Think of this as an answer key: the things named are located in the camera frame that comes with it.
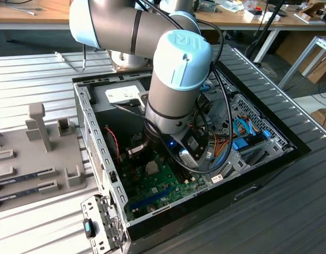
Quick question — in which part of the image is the silver CPU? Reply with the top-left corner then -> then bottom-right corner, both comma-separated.
145,160 -> 159,176

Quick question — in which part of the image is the grey power supply unit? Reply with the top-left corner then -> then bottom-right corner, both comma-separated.
91,79 -> 153,150

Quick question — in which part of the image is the black case fan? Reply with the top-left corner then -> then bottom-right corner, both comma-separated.
103,124 -> 124,170

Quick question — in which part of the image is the green motherboard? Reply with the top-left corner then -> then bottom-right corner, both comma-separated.
120,153 -> 209,221

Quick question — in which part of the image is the blue expansion slot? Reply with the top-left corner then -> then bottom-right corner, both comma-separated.
128,186 -> 172,210

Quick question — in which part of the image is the black open PC case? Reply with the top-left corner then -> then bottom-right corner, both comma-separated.
72,61 -> 312,254

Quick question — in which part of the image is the blue disk carrier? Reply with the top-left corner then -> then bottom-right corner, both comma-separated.
230,129 -> 271,159

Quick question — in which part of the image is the grey disk bay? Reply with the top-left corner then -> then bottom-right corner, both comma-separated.
205,137 -> 295,186

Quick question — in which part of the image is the black latch teal button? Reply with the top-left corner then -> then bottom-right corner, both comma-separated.
83,218 -> 98,239

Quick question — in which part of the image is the grey parts rack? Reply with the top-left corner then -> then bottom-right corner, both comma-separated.
0,102 -> 98,213

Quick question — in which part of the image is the dark RAM stick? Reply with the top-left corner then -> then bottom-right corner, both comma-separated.
0,186 -> 43,204
0,171 -> 42,186

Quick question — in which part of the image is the white paper box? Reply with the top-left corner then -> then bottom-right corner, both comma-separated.
243,9 -> 282,23

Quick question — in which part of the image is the black stand pole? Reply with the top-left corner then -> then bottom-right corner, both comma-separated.
243,0 -> 285,64

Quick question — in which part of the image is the large flat cardboard box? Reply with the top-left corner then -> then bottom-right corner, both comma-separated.
275,31 -> 326,85

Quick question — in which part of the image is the small cardboard box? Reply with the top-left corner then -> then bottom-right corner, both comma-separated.
310,107 -> 326,126

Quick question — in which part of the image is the long wooden desk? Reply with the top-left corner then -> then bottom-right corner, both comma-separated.
0,0 -> 326,64

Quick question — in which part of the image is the open cardboard box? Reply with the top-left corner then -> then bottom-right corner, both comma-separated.
297,0 -> 326,25

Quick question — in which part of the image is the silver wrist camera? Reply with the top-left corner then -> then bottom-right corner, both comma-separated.
178,148 -> 200,168

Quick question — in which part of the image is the red twisted fan wire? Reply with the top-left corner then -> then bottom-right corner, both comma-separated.
103,125 -> 121,167

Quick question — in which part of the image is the black camera bracket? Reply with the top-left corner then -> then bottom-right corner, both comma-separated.
169,126 -> 209,161

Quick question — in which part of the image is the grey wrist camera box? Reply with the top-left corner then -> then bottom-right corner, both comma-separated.
138,92 -> 151,110

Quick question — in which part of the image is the orange wire bundle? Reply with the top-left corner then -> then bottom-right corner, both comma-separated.
205,131 -> 239,161

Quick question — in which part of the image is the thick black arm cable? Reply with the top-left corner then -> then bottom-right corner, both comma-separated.
133,0 -> 234,175

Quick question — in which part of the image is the blue SATA wire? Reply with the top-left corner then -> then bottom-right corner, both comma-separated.
232,117 -> 257,139

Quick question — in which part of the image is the grey card retainer bracket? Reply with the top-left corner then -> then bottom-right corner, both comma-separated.
80,194 -> 131,253

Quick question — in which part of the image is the grey cable with plug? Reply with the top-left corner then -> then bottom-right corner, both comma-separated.
55,43 -> 87,74

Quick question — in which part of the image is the aluminium profile frame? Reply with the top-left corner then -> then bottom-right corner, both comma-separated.
278,35 -> 326,91

